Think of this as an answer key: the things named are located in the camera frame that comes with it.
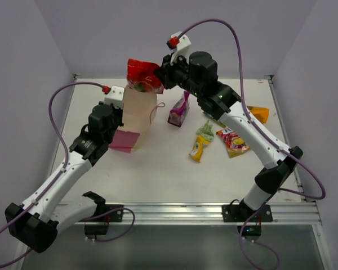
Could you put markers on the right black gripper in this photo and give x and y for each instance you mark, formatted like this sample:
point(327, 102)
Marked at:
point(166, 70)

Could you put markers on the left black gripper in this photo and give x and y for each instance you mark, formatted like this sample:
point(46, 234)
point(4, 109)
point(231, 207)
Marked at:
point(119, 116)

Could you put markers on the red snack pack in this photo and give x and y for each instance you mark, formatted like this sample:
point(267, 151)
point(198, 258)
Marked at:
point(141, 76)

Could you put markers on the pink and tan paper bag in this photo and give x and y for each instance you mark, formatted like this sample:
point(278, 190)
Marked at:
point(139, 111)

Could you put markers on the magenta snack pack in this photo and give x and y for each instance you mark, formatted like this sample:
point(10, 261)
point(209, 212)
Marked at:
point(179, 111)

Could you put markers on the small green snack packet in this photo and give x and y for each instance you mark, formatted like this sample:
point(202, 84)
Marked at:
point(205, 131)

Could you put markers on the yellow snack pack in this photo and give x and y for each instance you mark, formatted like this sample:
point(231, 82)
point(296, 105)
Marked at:
point(198, 147)

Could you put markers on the colourful candy bag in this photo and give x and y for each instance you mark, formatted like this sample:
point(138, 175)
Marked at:
point(235, 145)

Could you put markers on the orange snack bag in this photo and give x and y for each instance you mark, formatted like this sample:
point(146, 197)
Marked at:
point(261, 113)

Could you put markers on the green snack bag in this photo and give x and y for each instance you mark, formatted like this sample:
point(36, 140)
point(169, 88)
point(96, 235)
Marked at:
point(213, 119)

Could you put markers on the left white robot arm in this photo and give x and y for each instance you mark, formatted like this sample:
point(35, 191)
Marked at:
point(37, 221)

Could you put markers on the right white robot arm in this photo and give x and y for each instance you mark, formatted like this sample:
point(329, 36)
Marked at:
point(223, 103)

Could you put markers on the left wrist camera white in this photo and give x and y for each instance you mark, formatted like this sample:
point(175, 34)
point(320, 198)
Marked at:
point(115, 97)

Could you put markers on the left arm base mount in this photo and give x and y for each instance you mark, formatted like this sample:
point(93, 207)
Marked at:
point(106, 213)

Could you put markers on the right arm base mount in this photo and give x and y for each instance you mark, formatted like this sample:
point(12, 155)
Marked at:
point(237, 211)

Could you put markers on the aluminium front rail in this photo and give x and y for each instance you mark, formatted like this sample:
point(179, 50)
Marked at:
point(287, 213)

